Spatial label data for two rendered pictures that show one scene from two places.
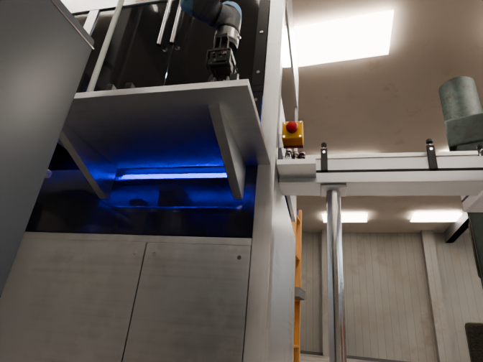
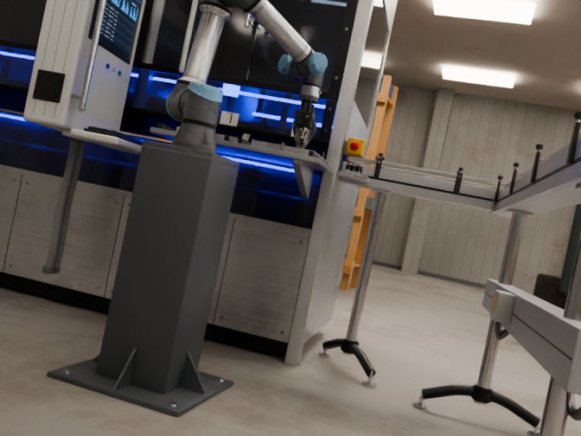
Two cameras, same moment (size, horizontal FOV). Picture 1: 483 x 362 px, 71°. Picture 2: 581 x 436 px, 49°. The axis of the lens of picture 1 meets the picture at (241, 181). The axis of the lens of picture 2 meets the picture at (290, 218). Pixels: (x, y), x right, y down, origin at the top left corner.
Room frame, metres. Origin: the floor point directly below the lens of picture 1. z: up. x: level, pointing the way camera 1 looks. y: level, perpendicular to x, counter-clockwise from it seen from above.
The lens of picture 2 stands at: (-1.76, 0.19, 0.65)
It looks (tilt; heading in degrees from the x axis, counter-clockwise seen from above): 0 degrees down; 357
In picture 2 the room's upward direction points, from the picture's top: 12 degrees clockwise
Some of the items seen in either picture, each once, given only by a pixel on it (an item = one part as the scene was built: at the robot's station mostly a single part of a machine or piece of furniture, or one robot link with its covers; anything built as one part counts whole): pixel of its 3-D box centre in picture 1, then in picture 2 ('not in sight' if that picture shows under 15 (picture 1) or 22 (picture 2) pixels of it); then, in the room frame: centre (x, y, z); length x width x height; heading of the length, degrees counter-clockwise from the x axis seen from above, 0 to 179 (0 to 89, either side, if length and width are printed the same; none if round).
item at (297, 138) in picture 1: (292, 134); (355, 147); (1.02, -0.17, 0.99); 0.08 x 0.07 x 0.07; 165
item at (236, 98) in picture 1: (156, 141); (248, 152); (0.95, 0.29, 0.87); 0.70 x 0.48 x 0.02; 75
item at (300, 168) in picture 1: (297, 170); (354, 176); (1.06, -0.19, 0.87); 0.14 x 0.13 x 0.02; 165
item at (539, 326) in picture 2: not in sight; (524, 315); (0.14, -0.67, 0.49); 1.60 x 0.08 x 0.12; 165
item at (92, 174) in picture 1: (80, 161); not in sight; (1.00, 0.53, 0.79); 0.34 x 0.03 x 0.13; 165
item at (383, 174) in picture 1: (374, 169); (417, 179); (1.09, -0.48, 0.92); 0.69 x 0.15 x 0.16; 75
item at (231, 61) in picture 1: (223, 59); (305, 112); (0.75, 0.09, 1.06); 0.09 x 0.08 x 0.12; 166
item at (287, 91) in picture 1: (289, 102); (372, 60); (1.49, -0.22, 1.50); 0.85 x 0.01 x 0.59; 165
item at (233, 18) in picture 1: (228, 21); (313, 73); (0.76, 0.09, 1.21); 0.09 x 0.08 x 0.11; 121
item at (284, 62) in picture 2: (203, 1); (296, 67); (0.69, 0.17, 1.21); 0.11 x 0.11 x 0.08; 31
